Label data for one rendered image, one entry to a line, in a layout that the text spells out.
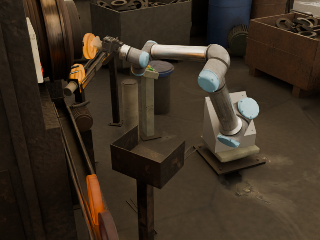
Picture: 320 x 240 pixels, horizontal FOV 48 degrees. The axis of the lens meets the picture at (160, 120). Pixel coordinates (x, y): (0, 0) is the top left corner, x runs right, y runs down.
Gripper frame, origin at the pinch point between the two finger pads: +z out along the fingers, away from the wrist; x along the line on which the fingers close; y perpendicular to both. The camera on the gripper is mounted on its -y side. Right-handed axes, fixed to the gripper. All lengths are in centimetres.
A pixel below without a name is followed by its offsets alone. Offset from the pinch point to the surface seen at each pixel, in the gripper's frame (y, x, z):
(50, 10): 34, 61, -1
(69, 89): -25.2, 17.1, 1.2
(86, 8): -48, -203, 79
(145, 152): -17, 61, -57
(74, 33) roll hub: 25, 52, -10
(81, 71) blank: -21.2, -2.1, 2.8
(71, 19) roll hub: 30, 50, -7
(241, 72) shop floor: -61, -213, -117
